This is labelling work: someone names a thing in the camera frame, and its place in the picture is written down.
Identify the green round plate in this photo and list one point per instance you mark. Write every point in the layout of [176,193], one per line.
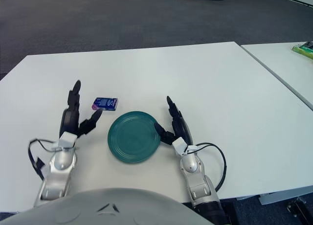
[133,138]

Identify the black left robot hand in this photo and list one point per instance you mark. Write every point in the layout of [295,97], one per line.
[69,117]

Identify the white table frame bracket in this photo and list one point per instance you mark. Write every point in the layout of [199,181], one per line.
[276,198]

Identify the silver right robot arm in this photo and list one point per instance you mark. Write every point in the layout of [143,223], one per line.
[198,181]

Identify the blue gum box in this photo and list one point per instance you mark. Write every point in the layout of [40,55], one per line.
[105,104]

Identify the black table leg foot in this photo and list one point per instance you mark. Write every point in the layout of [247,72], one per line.
[302,210]

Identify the green packaged item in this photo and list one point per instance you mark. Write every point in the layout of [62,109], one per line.
[304,50]

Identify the grey robot torso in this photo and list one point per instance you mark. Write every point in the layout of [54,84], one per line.
[105,208]

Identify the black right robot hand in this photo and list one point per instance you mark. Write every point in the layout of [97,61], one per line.
[182,128]

